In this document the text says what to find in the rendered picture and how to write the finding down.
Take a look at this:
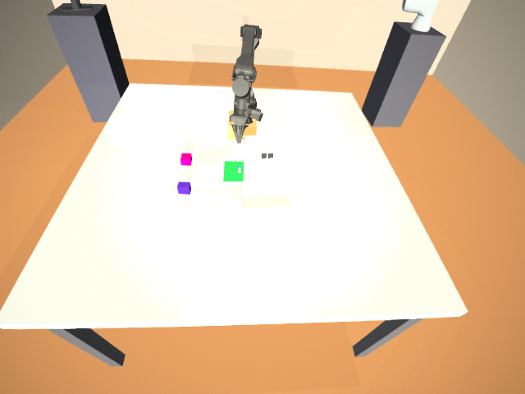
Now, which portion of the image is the purple rectangular block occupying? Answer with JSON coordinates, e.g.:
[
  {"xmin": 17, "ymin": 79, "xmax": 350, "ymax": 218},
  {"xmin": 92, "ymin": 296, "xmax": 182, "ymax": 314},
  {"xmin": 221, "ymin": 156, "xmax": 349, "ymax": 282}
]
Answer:
[{"xmin": 177, "ymin": 181, "xmax": 191, "ymax": 195}]

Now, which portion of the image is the magenta block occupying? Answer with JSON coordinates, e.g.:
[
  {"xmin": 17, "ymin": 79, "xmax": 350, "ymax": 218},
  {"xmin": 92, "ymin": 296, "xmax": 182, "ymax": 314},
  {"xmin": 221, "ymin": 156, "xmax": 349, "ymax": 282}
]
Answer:
[{"xmin": 180, "ymin": 153, "xmax": 192, "ymax": 165}]

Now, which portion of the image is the green square marking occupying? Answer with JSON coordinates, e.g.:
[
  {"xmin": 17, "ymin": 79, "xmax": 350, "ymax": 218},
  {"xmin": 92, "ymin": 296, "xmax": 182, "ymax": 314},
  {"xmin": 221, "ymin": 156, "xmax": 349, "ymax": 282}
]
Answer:
[{"xmin": 223, "ymin": 161, "xmax": 244, "ymax": 181}]

